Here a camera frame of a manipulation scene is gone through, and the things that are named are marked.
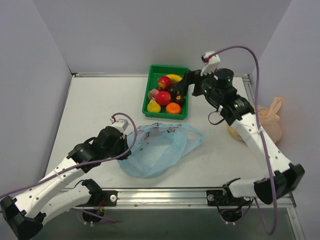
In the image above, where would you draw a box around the yellow banana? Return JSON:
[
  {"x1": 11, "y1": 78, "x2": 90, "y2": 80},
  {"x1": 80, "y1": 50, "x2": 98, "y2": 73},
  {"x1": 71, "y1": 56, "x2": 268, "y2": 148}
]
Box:
[{"x1": 166, "y1": 74, "x2": 183, "y2": 84}]

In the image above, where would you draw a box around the red pomegranate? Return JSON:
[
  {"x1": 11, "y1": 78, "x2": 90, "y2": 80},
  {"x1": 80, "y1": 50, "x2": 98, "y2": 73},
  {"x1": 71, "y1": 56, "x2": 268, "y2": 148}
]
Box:
[{"x1": 157, "y1": 75, "x2": 172, "y2": 90}]

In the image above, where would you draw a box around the red apple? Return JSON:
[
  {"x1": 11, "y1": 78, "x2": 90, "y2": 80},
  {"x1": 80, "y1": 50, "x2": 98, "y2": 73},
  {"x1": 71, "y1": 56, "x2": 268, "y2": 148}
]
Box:
[{"x1": 155, "y1": 91, "x2": 172, "y2": 106}]

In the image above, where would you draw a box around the orange fruit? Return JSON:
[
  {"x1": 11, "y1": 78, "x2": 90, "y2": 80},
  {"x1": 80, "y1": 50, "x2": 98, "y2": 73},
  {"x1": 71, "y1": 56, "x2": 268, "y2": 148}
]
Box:
[{"x1": 165, "y1": 102, "x2": 182, "y2": 115}]

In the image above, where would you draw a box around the blue printed plastic bag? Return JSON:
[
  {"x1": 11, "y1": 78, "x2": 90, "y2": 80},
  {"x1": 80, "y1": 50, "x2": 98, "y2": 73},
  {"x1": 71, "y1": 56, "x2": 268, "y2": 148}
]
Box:
[{"x1": 117, "y1": 122, "x2": 205, "y2": 179}]

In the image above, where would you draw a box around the dark mangosteen fruit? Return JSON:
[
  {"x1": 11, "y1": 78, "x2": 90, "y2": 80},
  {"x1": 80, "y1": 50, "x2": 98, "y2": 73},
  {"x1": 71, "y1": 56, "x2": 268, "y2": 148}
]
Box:
[{"x1": 174, "y1": 94, "x2": 186, "y2": 107}]

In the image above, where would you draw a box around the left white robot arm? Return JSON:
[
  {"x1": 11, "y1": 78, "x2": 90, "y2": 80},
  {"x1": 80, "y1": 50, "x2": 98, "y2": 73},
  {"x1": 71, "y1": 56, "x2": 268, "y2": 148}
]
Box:
[{"x1": 0, "y1": 119, "x2": 131, "y2": 240}]

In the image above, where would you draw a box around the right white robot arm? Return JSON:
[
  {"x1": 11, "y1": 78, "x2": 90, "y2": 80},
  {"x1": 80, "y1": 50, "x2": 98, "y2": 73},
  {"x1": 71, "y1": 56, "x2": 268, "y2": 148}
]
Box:
[{"x1": 176, "y1": 68, "x2": 305, "y2": 205}]

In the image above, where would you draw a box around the dark purple fruit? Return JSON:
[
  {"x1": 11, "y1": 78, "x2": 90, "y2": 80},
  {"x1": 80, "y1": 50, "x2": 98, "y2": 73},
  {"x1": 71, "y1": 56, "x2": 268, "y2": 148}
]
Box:
[{"x1": 166, "y1": 85, "x2": 179, "y2": 98}]

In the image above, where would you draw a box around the peach fruit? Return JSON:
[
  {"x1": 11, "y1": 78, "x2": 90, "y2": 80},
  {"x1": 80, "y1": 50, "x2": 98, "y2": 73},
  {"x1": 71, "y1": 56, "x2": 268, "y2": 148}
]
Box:
[{"x1": 147, "y1": 88, "x2": 160, "y2": 101}]

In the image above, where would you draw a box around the orange plastic bag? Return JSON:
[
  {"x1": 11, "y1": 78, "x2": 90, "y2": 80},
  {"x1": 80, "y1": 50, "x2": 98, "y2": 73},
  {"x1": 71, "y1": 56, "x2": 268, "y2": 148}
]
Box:
[{"x1": 227, "y1": 96, "x2": 285, "y2": 145}]

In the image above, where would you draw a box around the green plastic tray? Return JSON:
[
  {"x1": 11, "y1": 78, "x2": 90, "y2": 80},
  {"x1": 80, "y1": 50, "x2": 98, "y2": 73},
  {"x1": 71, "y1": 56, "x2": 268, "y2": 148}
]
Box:
[{"x1": 142, "y1": 64, "x2": 189, "y2": 120}]

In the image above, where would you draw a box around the yellow pear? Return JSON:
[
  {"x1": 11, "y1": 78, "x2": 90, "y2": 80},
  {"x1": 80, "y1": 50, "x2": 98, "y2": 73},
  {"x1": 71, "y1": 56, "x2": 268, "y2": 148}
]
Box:
[{"x1": 147, "y1": 99, "x2": 162, "y2": 113}]

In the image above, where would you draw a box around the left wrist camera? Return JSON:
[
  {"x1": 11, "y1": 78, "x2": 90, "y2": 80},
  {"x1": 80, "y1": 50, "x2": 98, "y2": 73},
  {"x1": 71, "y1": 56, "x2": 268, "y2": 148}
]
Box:
[{"x1": 110, "y1": 118, "x2": 129, "y2": 133}]

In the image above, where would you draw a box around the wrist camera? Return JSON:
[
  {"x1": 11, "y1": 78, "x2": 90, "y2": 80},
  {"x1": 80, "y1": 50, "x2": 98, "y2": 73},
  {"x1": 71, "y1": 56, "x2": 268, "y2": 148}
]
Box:
[
  {"x1": 110, "y1": 118, "x2": 129, "y2": 133},
  {"x1": 200, "y1": 51, "x2": 221, "y2": 76}
]

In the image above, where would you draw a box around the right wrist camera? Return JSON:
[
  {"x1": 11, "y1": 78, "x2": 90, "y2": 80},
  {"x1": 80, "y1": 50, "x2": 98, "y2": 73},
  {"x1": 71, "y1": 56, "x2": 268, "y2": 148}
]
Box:
[{"x1": 200, "y1": 51, "x2": 221, "y2": 76}]

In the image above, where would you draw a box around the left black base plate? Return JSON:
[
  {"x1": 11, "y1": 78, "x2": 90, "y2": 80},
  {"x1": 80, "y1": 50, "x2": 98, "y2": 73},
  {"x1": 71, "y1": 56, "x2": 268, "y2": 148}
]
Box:
[{"x1": 82, "y1": 189, "x2": 118, "y2": 207}]

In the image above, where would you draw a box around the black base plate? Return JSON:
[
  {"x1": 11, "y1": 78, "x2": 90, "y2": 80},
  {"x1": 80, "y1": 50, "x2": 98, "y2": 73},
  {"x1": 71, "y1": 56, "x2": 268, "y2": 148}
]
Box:
[
  {"x1": 82, "y1": 189, "x2": 118, "y2": 207},
  {"x1": 206, "y1": 189, "x2": 233, "y2": 207}
]

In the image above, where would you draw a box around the aluminium front rail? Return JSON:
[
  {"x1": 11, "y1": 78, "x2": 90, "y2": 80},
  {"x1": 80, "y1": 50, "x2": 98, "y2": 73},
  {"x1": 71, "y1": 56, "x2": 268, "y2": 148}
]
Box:
[{"x1": 27, "y1": 187, "x2": 297, "y2": 210}]

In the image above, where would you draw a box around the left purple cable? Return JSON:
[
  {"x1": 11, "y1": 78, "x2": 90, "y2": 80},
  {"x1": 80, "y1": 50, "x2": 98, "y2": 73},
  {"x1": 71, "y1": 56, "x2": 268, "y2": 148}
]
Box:
[{"x1": 0, "y1": 112, "x2": 138, "y2": 224}]

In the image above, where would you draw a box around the purple cable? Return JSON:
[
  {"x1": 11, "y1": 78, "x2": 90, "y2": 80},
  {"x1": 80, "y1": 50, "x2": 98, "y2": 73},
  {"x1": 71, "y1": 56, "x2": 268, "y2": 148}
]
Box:
[
  {"x1": 0, "y1": 112, "x2": 138, "y2": 224},
  {"x1": 208, "y1": 45, "x2": 279, "y2": 236}
]

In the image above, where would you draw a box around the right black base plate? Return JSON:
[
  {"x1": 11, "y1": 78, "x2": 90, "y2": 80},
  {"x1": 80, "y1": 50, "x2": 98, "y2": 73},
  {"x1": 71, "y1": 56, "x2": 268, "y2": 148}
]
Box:
[{"x1": 206, "y1": 189, "x2": 233, "y2": 207}]

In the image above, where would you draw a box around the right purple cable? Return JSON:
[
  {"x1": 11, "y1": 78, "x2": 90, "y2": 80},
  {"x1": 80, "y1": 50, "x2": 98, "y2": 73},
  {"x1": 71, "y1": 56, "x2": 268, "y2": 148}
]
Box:
[{"x1": 208, "y1": 45, "x2": 279, "y2": 236}]

